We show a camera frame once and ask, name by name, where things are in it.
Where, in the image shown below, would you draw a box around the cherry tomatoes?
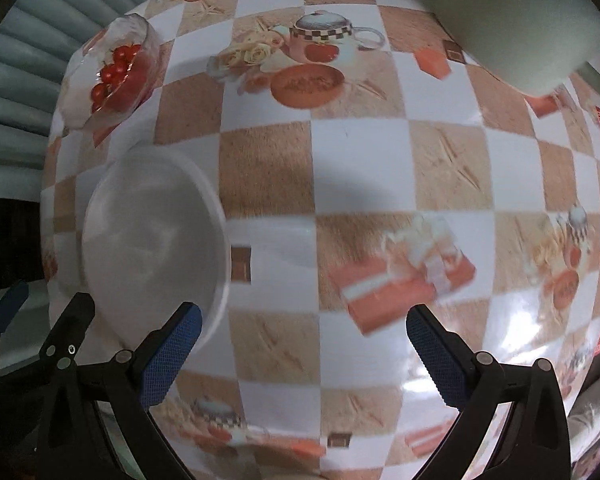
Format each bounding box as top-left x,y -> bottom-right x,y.
90,44 -> 148,111

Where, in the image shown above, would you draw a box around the pale green pitcher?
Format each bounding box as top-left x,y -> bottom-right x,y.
426,0 -> 600,97

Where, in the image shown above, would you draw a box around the checkered printed tablecloth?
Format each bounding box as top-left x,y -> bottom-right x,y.
39,0 -> 600,480

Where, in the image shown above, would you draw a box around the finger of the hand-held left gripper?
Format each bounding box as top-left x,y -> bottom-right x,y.
39,292 -> 97,368
0,280 -> 31,335

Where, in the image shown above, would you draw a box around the white bowl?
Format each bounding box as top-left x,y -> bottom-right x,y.
81,146 -> 232,357

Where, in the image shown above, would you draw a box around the beige cushion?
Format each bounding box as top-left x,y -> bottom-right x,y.
567,372 -> 600,480

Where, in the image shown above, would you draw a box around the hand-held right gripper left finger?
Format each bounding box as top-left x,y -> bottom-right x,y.
35,301 -> 204,480

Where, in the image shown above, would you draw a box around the glass bowl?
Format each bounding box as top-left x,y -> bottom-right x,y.
61,14 -> 165,132

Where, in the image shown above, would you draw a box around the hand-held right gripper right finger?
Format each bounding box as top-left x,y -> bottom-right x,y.
406,303 -> 573,480

